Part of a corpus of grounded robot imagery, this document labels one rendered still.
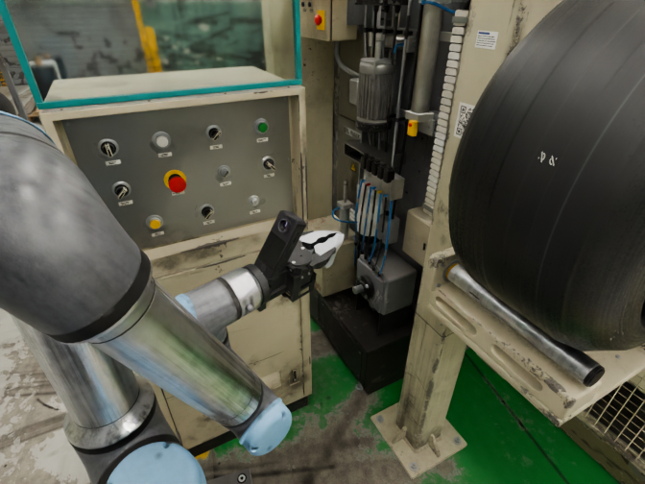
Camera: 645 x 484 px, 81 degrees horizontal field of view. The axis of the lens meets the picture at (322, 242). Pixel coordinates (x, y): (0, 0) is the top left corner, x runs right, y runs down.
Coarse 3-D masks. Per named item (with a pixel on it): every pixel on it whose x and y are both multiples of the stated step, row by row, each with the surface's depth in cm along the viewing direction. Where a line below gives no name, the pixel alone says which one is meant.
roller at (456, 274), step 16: (448, 272) 89; (464, 272) 87; (464, 288) 85; (480, 288) 82; (496, 304) 79; (512, 320) 76; (528, 336) 73; (544, 336) 71; (544, 352) 71; (560, 352) 68; (576, 352) 67; (576, 368) 66; (592, 368) 64; (592, 384) 66
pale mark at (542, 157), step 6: (540, 150) 48; (546, 150) 48; (552, 150) 47; (540, 156) 48; (546, 156) 48; (552, 156) 47; (558, 156) 47; (534, 162) 49; (540, 162) 48; (546, 162) 48; (552, 162) 47; (558, 162) 47; (546, 168) 48; (552, 168) 47
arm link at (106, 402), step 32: (0, 128) 30; (32, 128) 35; (64, 352) 42; (96, 352) 45; (64, 384) 45; (96, 384) 46; (128, 384) 51; (96, 416) 48; (128, 416) 51; (160, 416) 58; (96, 448) 49; (96, 480) 50
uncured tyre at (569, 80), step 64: (576, 0) 52; (640, 0) 46; (512, 64) 54; (576, 64) 47; (640, 64) 42; (512, 128) 52; (576, 128) 45; (640, 128) 41; (512, 192) 52; (576, 192) 45; (640, 192) 42; (512, 256) 56; (576, 256) 47; (640, 256) 44; (576, 320) 53; (640, 320) 55
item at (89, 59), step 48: (0, 0) 63; (48, 0) 66; (96, 0) 69; (144, 0) 72; (192, 0) 75; (240, 0) 79; (288, 0) 83; (48, 48) 69; (96, 48) 72; (144, 48) 75; (192, 48) 79; (240, 48) 83; (288, 48) 88; (48, 96) 72; (96, 96) 75; (144, 96) 79
